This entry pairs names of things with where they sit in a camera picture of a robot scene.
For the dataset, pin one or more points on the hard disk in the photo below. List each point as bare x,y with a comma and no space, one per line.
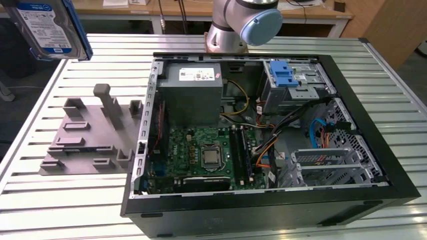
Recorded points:
43,25

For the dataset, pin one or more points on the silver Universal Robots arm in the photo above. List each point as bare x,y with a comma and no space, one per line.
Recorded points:
227,37

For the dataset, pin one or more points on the metal disk bay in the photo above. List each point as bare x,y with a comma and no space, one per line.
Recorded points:
330,167

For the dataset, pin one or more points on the grey power supply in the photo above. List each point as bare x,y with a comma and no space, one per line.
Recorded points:
190,105

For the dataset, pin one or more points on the black CPU socket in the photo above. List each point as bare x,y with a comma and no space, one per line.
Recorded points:
210,145

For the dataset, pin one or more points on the silver CPU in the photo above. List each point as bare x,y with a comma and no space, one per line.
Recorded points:
213,157

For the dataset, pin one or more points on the black RAM slot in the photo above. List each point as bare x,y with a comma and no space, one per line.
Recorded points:
238,155

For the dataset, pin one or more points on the green motherboard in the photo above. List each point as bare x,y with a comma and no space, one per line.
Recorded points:
187,155

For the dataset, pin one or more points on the black graphics card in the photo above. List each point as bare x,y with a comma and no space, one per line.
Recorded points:
203,183

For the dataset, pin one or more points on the blue drive latch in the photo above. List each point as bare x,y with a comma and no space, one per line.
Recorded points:
282,75

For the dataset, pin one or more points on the metal optical drive cage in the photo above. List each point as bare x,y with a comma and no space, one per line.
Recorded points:
301,93

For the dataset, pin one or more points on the grey parts rack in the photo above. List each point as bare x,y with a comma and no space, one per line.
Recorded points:
96,140

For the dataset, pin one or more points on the black PC case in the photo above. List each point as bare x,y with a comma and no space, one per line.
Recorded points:
234,220

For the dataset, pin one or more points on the dark RAM stick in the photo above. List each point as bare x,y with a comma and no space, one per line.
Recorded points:
80,150

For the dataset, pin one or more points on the wooden desk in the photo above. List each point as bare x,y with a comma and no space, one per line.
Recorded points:
100,11

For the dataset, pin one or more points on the white box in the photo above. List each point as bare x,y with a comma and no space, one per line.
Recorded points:
115,3

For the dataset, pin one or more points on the small brown box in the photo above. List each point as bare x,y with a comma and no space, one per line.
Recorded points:
341,7

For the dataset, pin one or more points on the grey desk foot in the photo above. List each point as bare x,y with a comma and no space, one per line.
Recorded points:
7,93

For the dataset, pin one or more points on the wooden cabinet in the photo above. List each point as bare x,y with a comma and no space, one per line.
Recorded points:
394,25

